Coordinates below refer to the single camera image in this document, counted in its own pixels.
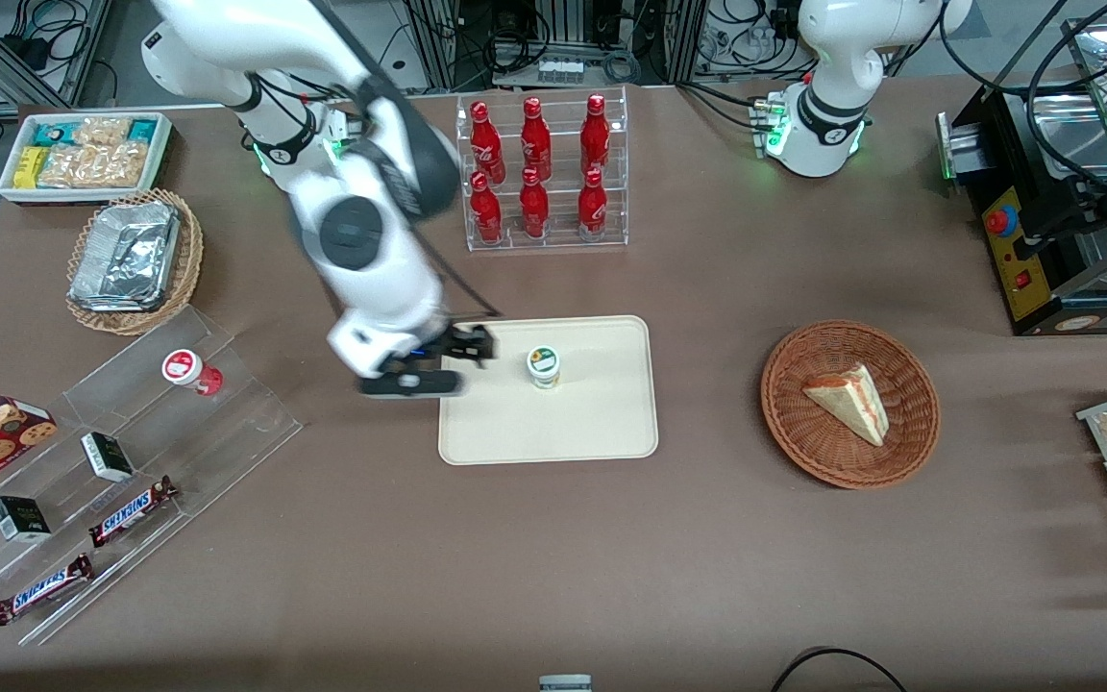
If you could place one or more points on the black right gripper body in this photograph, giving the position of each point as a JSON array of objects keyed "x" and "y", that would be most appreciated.
[{"x": 457, "y": 342}]

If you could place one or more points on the white power strip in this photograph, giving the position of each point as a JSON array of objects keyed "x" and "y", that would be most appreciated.
[{"x": 560, "y": 70}]

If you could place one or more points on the stack of foil trays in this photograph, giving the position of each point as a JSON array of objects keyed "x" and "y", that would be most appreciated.
[{"x": 126, "y": 255}]

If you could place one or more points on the small grey device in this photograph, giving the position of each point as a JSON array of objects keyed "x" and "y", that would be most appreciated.
[{"x": 565, "y": 684}]

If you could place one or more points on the small black carton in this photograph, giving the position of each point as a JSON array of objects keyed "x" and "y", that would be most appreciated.
[
  {"x": 108, "y": 457},
  {"x": 20, "y": 519}
]

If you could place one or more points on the teal snack packet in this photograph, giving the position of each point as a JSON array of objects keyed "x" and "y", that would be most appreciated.
[
  {"x": 142, "y": 131},
  {"x": 54, "y": 133}
]

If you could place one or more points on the white plastic snack bin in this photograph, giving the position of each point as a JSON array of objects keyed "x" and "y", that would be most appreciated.
[{"x": 164, "y": 154}]

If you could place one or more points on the Snickers chocolate bar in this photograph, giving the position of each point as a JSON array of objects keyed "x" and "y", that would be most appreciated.
[
  {"x": 134, "y": 510},
  {"x": 42, "y": 589}
]

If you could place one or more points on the yellow snack packet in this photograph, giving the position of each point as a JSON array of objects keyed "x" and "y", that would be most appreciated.
[{"x": 30, "y": 168}]

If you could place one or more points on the black toaster oven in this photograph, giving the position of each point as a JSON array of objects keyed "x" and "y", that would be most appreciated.
[{"x": 1024, "y": 279}]

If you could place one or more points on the red cola bottle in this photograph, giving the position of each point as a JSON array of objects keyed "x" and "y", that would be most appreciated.
[
  {"x": 592, "y": 207},
  {"x": 486, "y": 213},
  {"x": 536, "y": 144},
  {"x": 487, "y": 144},
  {"x": 534, "y": 210},
  {"x": 595, "y": 139}
]

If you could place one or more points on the straw wicker basket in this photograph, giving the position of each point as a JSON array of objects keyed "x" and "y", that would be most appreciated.
[{"x": 186, "y": 259}]

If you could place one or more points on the clear acrylic bottle rack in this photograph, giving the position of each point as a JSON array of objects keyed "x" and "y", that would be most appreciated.
[{"x": 558, "y": 240}]

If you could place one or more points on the clear acrylic stepped shelf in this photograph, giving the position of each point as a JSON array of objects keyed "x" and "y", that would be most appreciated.
[{"x": 227, "y": 423}]

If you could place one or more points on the wrapped sandwich wedge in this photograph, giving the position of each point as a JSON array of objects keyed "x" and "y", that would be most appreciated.
[{"x": 851, "y": 399}]

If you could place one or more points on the round brown wicker basket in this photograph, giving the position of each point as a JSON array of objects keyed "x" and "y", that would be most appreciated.
[{"x": 803, "y": 432}]

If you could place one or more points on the clear bag of rice crackers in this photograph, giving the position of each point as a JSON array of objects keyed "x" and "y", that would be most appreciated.
[
  {"x": 97, "y": 165},
  {"x": 102, "y": 131}
]

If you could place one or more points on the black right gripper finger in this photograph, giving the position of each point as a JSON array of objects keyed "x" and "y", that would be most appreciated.
[
  {"x": 479, "y": 335},
  {"x": 472, "y": 357}
]

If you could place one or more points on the small yogurt cup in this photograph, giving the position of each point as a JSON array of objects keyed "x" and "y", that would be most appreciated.
[{"x": 543, "y": 367}]

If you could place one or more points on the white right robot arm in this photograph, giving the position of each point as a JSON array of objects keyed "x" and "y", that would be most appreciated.
[{"x": 390, "y": 288}]

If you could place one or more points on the cream plastic tray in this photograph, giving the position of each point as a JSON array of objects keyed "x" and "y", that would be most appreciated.
[{"x": 553, "y": 423}]

